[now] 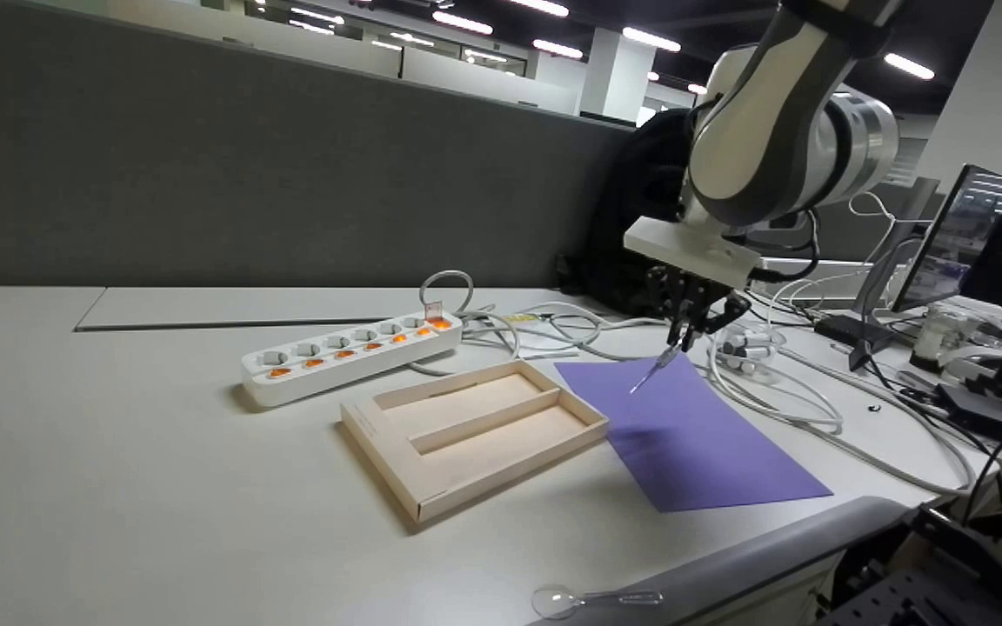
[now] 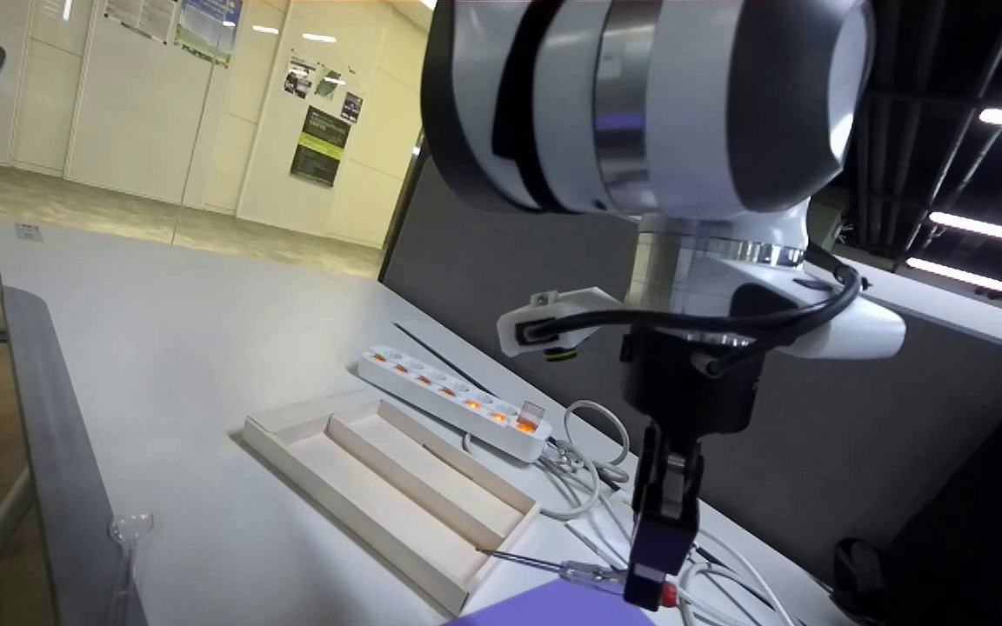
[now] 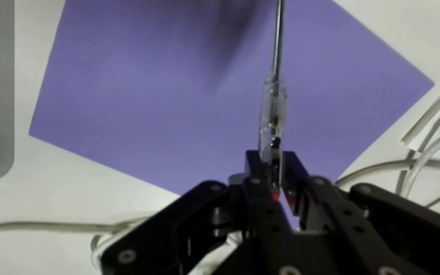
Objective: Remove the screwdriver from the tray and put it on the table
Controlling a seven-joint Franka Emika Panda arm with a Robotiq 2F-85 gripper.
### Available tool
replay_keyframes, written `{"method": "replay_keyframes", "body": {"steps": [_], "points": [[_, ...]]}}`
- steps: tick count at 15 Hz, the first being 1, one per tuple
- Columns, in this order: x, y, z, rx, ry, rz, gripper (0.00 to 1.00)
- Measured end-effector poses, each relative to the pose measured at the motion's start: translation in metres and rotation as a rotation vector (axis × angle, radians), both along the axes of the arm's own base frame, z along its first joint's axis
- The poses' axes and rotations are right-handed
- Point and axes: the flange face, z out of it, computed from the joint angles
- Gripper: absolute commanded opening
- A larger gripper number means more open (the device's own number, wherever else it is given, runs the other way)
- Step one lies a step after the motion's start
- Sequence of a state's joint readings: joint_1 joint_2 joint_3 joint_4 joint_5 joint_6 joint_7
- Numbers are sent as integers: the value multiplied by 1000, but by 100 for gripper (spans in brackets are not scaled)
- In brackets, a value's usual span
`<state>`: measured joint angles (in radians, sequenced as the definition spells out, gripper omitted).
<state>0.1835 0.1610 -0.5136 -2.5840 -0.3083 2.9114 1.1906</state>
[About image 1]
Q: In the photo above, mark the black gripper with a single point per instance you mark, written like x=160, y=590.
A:
x=694, y=292

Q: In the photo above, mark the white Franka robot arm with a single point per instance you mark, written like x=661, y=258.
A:
x=781, y=126

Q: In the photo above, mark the shallow wooden tray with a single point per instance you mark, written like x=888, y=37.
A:
x=489, y=467

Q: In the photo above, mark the small white adapter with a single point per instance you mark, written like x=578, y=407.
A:
x=757, y=349

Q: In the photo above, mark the purple paper sheet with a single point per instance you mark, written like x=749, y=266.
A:
x=709, y=453

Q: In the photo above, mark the computer monitor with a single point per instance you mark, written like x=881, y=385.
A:
x=953, y=243

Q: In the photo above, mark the ceiling light bar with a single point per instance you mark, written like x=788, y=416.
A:
x=462, y=22
x=909, y=66
x=647, y=39
x=556, y=50

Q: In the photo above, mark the black perforated metal plate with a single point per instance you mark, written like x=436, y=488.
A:
x=953, y=579

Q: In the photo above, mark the white power strip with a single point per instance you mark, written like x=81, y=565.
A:
x=339, y=356

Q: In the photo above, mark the grey office partition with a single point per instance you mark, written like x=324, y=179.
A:
x=234, y=174

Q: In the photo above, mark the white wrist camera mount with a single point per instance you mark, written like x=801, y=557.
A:
x=686, y=243

